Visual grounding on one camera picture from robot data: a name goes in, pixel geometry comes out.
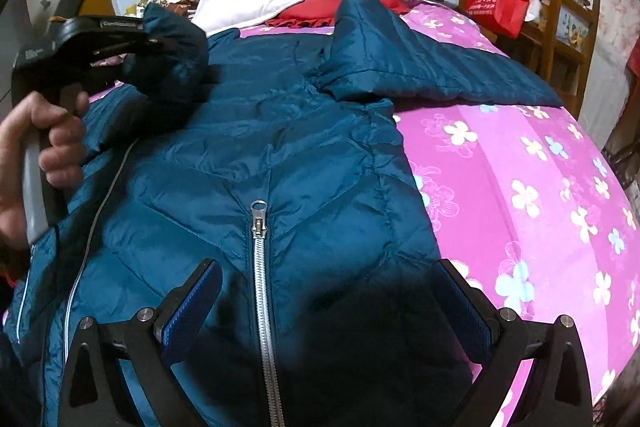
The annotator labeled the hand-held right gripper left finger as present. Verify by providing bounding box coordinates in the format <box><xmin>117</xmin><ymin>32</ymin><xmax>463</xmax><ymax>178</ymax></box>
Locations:
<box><xmin>57</xmin><ymin>258</ymin><xmax>224</xmax><ymax>427</ymax></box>

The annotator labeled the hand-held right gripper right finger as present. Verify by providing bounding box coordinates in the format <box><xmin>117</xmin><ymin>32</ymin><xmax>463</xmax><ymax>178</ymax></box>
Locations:
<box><xmin>436</xmin><ymin>258</ymin><xmax>594</xmax><ymax>427</ymax></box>

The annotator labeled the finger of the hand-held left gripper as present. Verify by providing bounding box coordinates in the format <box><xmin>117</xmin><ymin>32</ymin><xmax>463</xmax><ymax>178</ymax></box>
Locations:
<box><xmin>92</xmin><ymin>39</ymin><xmax>168</xmax><ymax>58</ymax></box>
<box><xmin>99</xmin><ymin>17</ymin><xmax>152</xmax><ymax>42</ymax></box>

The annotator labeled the teal puffer jacket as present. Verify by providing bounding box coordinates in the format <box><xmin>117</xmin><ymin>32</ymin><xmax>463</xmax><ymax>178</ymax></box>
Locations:
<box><xmin>2</xmin><ymin>0</ymin><xmax>561</xmax><ymax>427</ymax></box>

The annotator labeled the person's left hand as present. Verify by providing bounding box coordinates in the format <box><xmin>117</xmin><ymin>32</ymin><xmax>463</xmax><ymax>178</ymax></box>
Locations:
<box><xmin>0</xmin><ymin>91</ymin><xmax>88</xmax><ymax>253</ymax></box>

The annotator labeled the white pillow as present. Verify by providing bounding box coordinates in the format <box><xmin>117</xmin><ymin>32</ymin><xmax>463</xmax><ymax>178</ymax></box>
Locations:
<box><xmin>191</xmin><ymin>0</ymin><xmax>309</xmax><ymax>32</ymax></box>

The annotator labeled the pink floral bed sheet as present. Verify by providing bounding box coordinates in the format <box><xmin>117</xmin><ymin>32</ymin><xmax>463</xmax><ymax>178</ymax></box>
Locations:
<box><xmin>0</xmin><ymin>0</ymin><xmax>640</xmax><ymax>427</ymax></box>

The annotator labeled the red ruffled cloth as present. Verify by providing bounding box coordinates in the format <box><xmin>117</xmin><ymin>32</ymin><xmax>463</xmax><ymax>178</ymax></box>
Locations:
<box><xmin>265</xmin><ymin>0</ymin><xmax>416</xmax><ymax>28</ymax></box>

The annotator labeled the red plastic bag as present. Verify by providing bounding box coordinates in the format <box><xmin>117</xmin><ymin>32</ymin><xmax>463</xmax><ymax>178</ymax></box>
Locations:
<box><xmin>465</xmin><ymin>0</ymin><xmax>533</xmax><ymax>38</ymax></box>

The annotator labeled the wooden chair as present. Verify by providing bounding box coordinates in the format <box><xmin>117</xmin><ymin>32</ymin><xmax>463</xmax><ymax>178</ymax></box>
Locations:
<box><xmin>487</xmin><ymin>0</ymin><xmax>601</xmax><ymax>120</ymax></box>

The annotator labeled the grey cable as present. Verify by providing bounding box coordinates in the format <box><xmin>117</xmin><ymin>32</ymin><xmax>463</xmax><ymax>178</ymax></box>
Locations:
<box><xmin>84</xmin><ymin>139</ymin><xmax>136</xmax><ymax>265</ymax></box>

